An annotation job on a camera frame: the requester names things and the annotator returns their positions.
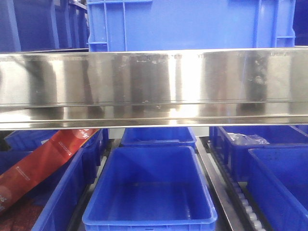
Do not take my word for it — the stainless steel shelf beam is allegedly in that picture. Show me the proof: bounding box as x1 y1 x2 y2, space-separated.
0 47 308 130

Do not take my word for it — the blue bin rear centre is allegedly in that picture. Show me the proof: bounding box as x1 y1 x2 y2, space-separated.
121 127 196 148

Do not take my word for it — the blue bin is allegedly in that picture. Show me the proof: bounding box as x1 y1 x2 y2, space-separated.
0 147 98 231
4 128 109 165
82 146 218 231
209 125 308 181
121 127 196 148
247 147 308 231

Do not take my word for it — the blue bin front centre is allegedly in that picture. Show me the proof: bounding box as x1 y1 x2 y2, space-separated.
82 146 218 231

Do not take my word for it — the clear plastic bag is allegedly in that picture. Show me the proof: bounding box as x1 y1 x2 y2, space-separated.
228 132 269 145

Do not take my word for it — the blue bin rear right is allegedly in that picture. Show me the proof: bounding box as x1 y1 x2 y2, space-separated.
209 125 308 181

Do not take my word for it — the large blue crate upper centre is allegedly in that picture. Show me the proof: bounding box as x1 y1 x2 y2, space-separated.
87 0 295 51

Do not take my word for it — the red snack package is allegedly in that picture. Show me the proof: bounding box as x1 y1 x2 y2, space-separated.
0 128 98 214

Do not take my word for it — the blue bin rear left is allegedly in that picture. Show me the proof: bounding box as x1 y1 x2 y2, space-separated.
4 128 109 165

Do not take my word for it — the blue bin front left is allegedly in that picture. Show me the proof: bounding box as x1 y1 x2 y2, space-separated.
0 147 98 231

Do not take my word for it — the blue bin front right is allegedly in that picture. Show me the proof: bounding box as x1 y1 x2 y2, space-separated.
247 147 308 231

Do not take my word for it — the dark blue crate upper left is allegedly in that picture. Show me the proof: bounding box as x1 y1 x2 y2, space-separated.
0 0 89 52

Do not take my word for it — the roller track rail right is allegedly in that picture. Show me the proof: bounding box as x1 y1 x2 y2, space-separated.
196 137 272 231

